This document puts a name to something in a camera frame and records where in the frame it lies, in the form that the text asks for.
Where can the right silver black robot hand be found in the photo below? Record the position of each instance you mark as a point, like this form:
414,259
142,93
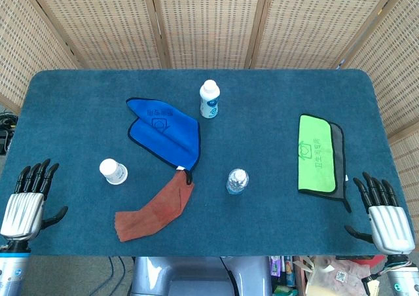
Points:
389,222

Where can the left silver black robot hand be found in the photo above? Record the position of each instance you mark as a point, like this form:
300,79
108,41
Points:
22,209

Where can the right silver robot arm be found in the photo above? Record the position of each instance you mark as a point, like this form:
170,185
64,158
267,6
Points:
401,273

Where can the paper bag with QR label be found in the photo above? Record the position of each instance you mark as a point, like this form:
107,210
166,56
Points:
337,276

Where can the green grey microfiber cloth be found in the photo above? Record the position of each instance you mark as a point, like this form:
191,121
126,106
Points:
317,155

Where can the colourful packages on floor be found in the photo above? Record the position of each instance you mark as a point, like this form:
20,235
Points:
283,274

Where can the teal table mat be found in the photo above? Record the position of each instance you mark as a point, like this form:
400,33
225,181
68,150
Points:
262,217

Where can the brown cloth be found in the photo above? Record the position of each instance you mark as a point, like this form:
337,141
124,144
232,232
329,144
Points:
154,209

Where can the clear plastic water bottle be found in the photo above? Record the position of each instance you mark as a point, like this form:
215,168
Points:
237,181

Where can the blue microfiber cloth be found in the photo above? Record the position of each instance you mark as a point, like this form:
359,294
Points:
167,132

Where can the silver robot torso base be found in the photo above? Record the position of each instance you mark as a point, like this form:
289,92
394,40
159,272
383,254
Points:
196,276

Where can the tall white milk bottle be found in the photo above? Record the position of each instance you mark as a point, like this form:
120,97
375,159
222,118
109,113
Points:
209,99

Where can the woven bamboo folding screen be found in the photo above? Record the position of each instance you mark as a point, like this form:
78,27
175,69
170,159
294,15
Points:
209,21

